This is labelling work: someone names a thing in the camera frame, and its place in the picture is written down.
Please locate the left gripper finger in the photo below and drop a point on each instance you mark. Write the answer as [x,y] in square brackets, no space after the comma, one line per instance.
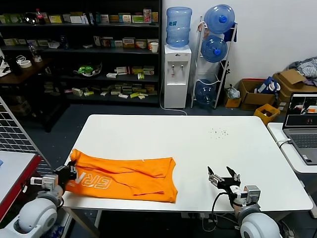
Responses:
[70,163]
[73,171]

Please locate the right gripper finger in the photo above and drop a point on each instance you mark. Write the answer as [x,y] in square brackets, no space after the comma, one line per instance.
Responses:
[214,177]
[234,175]

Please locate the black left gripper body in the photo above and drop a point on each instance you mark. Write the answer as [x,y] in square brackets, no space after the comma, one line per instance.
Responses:
[63,176]

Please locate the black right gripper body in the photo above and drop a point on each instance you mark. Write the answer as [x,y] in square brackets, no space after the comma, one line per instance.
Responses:
[227,184]

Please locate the orange t-shirt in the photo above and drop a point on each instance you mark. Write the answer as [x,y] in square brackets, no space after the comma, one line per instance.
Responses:
[128,178]

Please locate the pile of grey clothes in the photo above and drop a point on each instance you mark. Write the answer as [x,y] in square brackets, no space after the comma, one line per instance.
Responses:
[307,68]

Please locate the white power strip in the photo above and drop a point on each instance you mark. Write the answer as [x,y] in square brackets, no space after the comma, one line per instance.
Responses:
[195,215]

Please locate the red-edged white table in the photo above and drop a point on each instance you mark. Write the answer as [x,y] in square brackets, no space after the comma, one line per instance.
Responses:
[15,168]

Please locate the white side table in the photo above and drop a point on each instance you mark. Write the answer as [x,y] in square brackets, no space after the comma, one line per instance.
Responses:
[284,153]

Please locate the yellow plastic bin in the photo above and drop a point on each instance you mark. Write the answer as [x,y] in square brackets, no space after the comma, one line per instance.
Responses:
[260,114]

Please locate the small yellow cardboard box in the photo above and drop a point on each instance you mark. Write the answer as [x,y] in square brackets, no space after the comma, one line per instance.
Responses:
[232,102]

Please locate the grey laptop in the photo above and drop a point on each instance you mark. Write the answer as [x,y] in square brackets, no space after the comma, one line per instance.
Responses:
[302,141]

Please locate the open brown cardboard box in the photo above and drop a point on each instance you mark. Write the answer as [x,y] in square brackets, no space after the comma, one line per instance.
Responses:
[250,99]

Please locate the knotted grey plastic bag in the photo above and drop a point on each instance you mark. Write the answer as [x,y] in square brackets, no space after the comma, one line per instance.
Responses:
[232,93]

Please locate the white water dispenser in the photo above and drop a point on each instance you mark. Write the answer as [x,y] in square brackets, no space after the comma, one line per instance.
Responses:
[177,94]

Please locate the green and white bowl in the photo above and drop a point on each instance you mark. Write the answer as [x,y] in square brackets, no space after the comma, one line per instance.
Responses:
[86,70]

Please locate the blue and white bag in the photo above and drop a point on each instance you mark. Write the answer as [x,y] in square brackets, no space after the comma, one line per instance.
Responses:
[268,84]

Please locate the dark wooden desk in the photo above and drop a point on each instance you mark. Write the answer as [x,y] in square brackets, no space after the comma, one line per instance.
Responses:
[24,74]

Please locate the red and white box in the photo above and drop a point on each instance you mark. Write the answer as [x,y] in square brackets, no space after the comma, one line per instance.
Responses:
[123,71]

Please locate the white tape roll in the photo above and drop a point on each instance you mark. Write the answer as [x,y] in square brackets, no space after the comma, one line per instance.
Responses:
[24,64]

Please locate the stacked brown cardboard boxes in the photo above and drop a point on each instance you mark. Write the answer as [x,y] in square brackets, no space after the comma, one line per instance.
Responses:
[289,78]

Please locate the black shelving unit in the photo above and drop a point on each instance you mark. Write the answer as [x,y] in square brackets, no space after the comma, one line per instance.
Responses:
[81,50]

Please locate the clear plastic bottle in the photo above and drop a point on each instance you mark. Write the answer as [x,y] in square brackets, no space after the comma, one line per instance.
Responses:
[36,53]

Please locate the white metal jug rack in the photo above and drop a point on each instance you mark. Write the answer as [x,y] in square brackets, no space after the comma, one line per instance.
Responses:
[196,62]

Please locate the small blue bottle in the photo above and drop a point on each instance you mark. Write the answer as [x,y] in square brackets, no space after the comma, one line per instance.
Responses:
[63,42]

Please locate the white paper cup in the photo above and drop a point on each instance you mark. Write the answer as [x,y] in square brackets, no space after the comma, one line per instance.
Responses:
[154,47]

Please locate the plain white box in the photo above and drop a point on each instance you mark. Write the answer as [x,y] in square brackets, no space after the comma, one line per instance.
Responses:
[76,19]

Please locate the yellow flat box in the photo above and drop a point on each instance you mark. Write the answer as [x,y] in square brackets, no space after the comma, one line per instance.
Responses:
[55,19]

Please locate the cola bottle red cap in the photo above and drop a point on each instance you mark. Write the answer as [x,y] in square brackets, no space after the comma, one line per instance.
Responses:
[39,18]

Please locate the shiny black round bowl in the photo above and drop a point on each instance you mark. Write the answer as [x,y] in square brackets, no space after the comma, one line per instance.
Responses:
[31,18]

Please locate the upright blue water jug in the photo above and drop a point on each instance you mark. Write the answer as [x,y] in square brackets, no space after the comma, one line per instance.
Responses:
[178,29]

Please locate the green and white wide box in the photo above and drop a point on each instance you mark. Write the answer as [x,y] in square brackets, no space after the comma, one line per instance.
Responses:
[137,19]

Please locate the pink print tall box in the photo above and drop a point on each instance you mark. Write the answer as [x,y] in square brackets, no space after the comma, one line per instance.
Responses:
[147,16]

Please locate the small orange box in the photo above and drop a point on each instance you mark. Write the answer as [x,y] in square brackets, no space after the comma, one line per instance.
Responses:
[155,17]

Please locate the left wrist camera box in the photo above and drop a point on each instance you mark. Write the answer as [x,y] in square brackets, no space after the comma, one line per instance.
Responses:
[47,182]

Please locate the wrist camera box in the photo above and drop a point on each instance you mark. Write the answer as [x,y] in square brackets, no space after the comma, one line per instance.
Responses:
[250,194]
[47,182]

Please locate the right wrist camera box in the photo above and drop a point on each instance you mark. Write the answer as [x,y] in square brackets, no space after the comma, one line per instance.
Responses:
[250,194]

